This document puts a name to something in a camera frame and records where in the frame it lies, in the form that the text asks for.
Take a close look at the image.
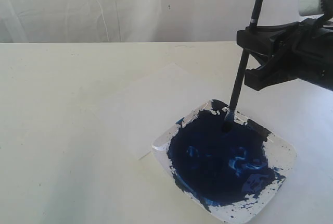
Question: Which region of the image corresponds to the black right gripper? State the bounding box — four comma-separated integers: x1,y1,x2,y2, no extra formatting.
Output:
236,17,332,91

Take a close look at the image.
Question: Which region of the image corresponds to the black paintbrush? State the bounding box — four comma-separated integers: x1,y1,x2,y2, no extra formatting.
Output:
222,0,263,133

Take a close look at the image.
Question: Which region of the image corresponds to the white paper sheet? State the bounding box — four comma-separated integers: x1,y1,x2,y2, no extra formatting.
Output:
93,63,221,159

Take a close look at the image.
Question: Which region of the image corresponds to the white plate with blue paint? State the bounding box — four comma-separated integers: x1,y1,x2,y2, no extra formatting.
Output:
152,99,297,223

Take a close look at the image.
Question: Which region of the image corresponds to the white backdrop curtain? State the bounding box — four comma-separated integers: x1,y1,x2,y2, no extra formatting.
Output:
0,0,333,44

